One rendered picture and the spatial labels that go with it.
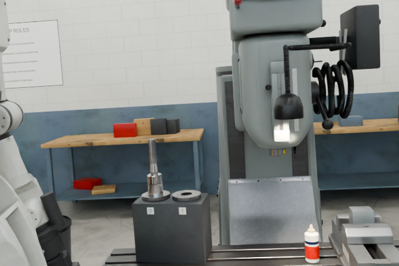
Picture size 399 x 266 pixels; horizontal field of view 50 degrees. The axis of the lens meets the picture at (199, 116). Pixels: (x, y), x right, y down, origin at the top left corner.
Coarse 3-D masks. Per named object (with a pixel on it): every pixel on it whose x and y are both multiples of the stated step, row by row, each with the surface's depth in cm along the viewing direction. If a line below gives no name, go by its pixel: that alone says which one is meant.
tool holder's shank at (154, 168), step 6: (150, 144) 133; (150, 150) 133; (156, 150) 134; (150, 156) 134; (156, 156) 134; (150, 162) 134; (156, 162) 134; (150, 168) 134; (156, 168) 134; (156, 174) 134
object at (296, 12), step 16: (256, 0) 111; (272, 0) 111; (288, 0) 110; (304, 0) 110; (320, 0) 110; (240, 16) 112; (256, 16) 111; (272, 16) 111; (288, 16) 111; (304, 16) 110; (320, 16) 110; (240, 32) 113; (256, 32) 113; (272, 32) 115; (304, 32) 121
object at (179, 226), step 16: (176, 192) 136; (192, 192) 134; (144, 208) 130; (160, 208) 129; (176, 208) 128; (192, 208) 127; (208, 208) 136; (144, 224) 131; (160, 224) 130; (176, 224) 129; (192, 224) 128; (208, 224) 135; (144, 240) 132; (160, 240) 130; (176, 240) 129; (192, 240) 128; (208, 240) 134; (144, 256) 132; (160, 256) 131; (176, 256) 130; (192, 256) 129
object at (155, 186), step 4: (148, 180) 134; (152, 180) 133; (156, 180) 133; (160, 180) 134; (148, 184) 134; (152, 184) 133; (156, 184) 133; (160, 184) 134; (148, 188) 134; (152, 188) 133; (156, 188) 133; (160, 188) 134; (148, 192) 134; (152, 192) 133; (156, 192) 133; (160, 192) 134
